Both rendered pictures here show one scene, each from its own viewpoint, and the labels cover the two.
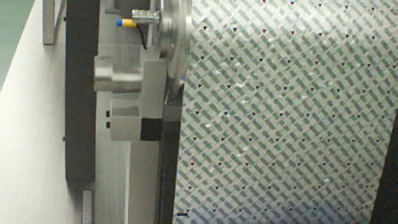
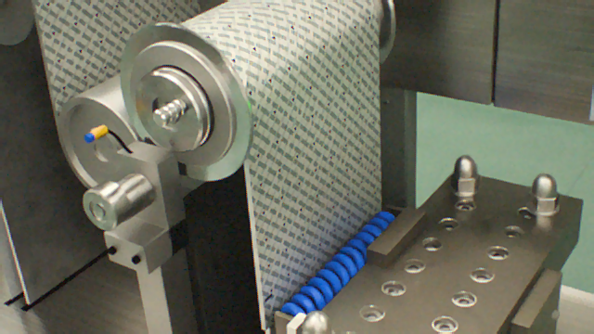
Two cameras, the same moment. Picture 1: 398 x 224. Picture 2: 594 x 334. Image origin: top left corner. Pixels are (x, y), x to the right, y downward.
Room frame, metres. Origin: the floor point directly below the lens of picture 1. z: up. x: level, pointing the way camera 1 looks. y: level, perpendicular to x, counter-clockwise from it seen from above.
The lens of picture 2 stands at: (0.11, 0.42, 1.54)
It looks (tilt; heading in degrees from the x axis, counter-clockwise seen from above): 29 degrees down; 316
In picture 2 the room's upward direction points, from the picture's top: 4 degrees counter-clockwise
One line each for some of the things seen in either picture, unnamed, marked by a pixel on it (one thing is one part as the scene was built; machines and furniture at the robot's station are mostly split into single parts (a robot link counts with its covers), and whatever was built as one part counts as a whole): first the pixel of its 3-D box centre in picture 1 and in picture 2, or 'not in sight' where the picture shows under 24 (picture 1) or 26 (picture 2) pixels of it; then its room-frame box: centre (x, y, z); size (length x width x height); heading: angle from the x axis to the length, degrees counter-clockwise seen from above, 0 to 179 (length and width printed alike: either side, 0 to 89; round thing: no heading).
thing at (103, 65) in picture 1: (102, 73); (107, 206); (0.67, 0.11, 1.18); 0.04 x 0.02 x 0.04; 10
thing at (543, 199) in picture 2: not in sight; (544, 190); (0.48, -0.33, 1.05); 0.04 x 0.04 x 0.04
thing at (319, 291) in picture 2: not in sight; (345, 266); (0.59, -0.11, 1.03); 0.21 x 0.04 x 0.03; 100
